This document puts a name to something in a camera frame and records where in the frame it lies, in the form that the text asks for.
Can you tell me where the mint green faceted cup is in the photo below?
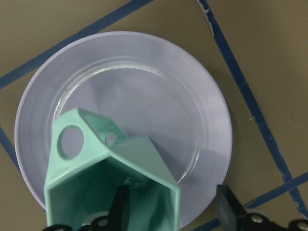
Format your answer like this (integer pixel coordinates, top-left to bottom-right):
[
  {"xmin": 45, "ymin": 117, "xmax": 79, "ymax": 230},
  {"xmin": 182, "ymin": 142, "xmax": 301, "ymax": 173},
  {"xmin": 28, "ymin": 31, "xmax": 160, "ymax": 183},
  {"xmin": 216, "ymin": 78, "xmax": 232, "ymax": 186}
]
[{"xmin": 44, "ymin": 108, "xmax": 180, "ymax": 231}]

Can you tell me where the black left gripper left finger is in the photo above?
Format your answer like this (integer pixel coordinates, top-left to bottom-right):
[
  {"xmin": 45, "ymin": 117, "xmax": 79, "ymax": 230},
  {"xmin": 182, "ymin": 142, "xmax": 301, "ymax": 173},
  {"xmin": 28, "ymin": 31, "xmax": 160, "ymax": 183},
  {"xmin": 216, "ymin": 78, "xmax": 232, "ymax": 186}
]
[{"xmin": 107, "ymin": 186, "xmax": 128, "ymax": 231}]

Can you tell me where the lavender plate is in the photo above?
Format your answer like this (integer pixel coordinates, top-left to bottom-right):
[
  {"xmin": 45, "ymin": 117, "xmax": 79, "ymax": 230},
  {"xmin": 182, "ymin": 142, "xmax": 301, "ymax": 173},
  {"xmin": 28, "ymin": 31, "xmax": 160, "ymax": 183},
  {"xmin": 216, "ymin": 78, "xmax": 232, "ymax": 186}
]
[{"xmin": 14, "ymin": 31, "xmax": 232, "ymax": 227}]

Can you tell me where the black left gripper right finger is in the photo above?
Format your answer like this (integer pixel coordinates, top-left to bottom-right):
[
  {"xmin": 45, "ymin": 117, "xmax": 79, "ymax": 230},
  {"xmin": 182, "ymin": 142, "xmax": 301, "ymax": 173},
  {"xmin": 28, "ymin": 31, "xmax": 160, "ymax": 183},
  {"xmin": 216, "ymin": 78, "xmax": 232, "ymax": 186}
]
[{"xmin": 216, "ymin": 185, "xmax": 247, "ymax": 231}]

